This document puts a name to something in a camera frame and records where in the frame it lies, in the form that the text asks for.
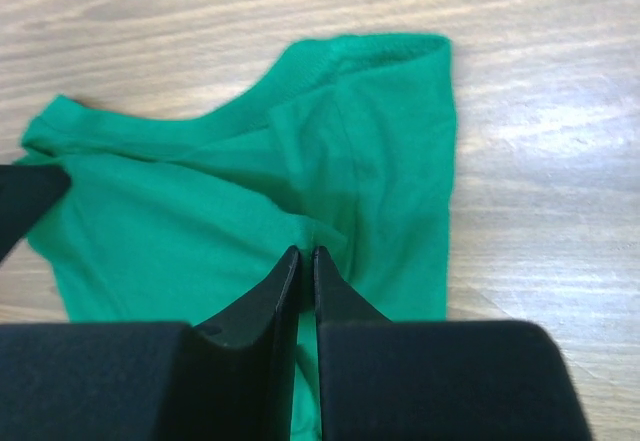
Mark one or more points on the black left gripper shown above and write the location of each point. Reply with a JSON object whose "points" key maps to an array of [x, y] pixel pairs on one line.
{"points": [[27, 194]]}

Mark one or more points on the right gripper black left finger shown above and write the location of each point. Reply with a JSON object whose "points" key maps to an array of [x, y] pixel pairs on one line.
{"points": [[227, 378]]}

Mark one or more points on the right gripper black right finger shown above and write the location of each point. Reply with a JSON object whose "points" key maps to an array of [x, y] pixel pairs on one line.
{"points": [[446, 380]]}

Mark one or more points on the green t-shirt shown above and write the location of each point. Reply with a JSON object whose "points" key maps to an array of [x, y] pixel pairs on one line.
{"points": [[346, 143]]}

